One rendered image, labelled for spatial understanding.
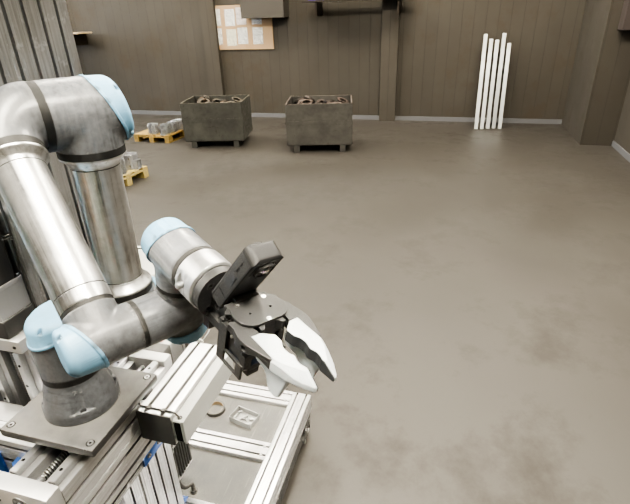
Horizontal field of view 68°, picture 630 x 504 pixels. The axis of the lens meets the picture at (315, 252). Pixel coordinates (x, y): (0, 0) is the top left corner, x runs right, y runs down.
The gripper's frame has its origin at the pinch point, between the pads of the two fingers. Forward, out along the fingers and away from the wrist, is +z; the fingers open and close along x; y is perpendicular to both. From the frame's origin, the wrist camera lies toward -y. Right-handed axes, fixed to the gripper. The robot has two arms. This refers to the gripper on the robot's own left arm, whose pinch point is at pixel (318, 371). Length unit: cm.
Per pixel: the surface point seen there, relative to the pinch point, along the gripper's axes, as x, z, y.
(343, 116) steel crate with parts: -499, -444, 137
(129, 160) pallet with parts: -219, -543, 215
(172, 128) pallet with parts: -372, -713, 240
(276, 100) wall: -613, -733, 202
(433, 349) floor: -201, -67, 149
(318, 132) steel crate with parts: -475, -465, 167
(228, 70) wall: -555, -828, 168
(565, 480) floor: -164, 26, 135
